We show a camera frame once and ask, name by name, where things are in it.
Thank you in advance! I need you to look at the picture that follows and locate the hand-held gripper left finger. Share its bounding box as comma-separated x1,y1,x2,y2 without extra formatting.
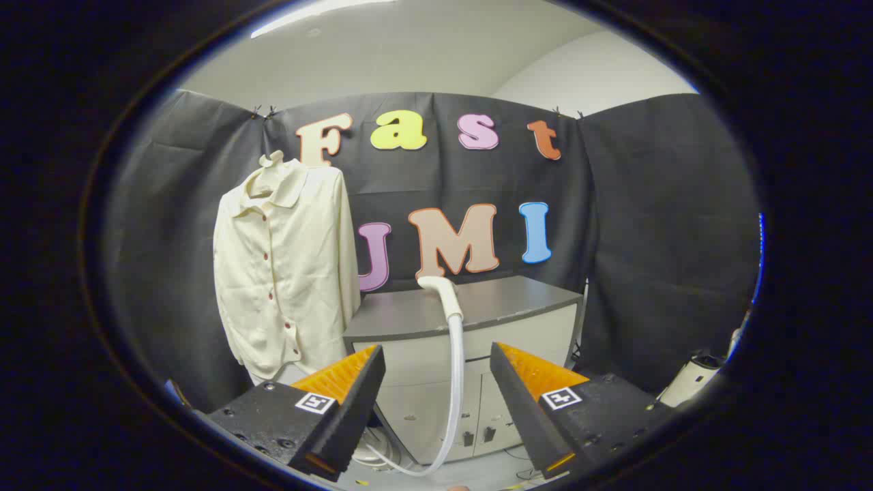
193,344,387,483

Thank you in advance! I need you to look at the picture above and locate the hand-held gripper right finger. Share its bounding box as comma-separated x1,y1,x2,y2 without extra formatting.
490,342,676,480

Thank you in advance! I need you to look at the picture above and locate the cream button-up shirt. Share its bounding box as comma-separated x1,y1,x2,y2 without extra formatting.
213,151,361,384

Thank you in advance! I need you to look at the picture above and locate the plain white cloth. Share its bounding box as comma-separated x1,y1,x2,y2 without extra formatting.
249,361,311,386

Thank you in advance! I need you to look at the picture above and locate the white cabinet with grey top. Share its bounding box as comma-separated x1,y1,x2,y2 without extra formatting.
343,275,586,466

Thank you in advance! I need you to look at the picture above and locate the black backdrop cloth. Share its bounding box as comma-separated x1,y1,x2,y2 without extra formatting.
102,89,763,413

